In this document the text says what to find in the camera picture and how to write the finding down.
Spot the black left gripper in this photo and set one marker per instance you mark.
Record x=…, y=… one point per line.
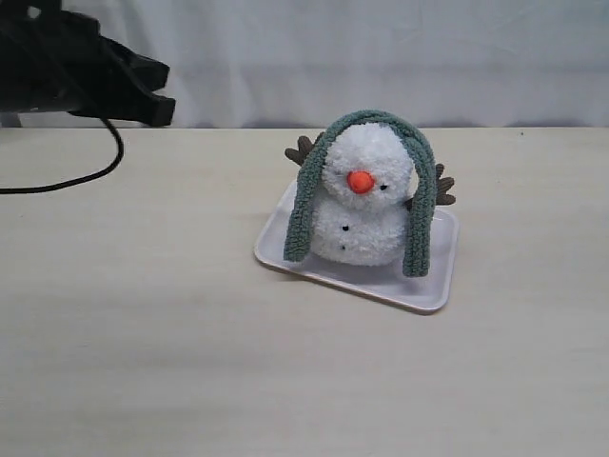
x=56, y=60

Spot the white plush snowman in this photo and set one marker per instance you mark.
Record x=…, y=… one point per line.
x=361, y=209

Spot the green fuzzy scarf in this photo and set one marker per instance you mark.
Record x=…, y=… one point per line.
x=418, y=209

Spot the white backdrop curtain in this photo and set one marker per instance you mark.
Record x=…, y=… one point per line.
x=295, y=64

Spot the white plastic tray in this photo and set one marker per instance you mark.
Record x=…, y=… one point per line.
x=386, y=284

